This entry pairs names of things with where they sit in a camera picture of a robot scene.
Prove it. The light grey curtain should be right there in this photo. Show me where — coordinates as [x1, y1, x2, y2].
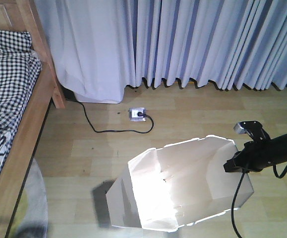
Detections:
[36, 0, 287, 103]

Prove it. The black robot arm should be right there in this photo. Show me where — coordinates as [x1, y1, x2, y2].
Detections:
[224, 121, 287, 173]

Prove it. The wooden bed frame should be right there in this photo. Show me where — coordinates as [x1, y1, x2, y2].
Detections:
[0, 0, 65, 238]

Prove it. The white plastic trash bin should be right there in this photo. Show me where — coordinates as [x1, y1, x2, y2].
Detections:
[106, 135, 254, 232]

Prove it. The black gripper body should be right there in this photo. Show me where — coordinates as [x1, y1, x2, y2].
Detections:
[223, 140, 272, 173]

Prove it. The black power cord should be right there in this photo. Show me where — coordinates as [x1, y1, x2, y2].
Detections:
[63, 91, 155, 134]

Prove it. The round grey rug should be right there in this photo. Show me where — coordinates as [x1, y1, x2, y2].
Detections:
[8, 159, 48, 238]

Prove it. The floor power socket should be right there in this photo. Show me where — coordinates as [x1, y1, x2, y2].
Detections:
[128, 107, 146, 121]

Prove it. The black white checkered bedding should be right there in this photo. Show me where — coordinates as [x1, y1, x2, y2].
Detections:
[0, 30, 42, 173]

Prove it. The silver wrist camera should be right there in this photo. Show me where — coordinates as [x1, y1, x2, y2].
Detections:
[233, 121, 262, 134]

